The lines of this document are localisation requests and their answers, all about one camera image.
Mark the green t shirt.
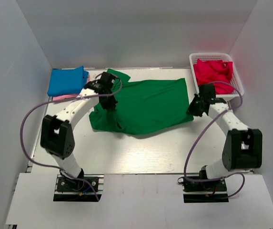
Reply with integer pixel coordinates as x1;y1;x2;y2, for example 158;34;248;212
89;69;193;135

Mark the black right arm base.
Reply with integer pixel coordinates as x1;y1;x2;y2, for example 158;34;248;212
177;177;229;203

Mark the white plastic basket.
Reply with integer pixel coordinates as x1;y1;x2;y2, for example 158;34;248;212
189;52;244;101

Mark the folded pink t shirt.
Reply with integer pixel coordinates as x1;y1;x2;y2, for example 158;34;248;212
52;73;91;103

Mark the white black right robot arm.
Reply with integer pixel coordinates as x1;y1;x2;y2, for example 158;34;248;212
185;83;263;190

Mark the crumpled red t shirt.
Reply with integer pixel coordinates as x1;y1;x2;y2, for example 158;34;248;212
193;59;233;86

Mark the folded blue t shirt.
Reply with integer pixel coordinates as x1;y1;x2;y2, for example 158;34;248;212
47;66;89;97

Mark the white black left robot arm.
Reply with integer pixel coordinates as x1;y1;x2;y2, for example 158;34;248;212
40;72;118;190

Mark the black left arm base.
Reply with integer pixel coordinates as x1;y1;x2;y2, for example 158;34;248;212
53;175;104;202

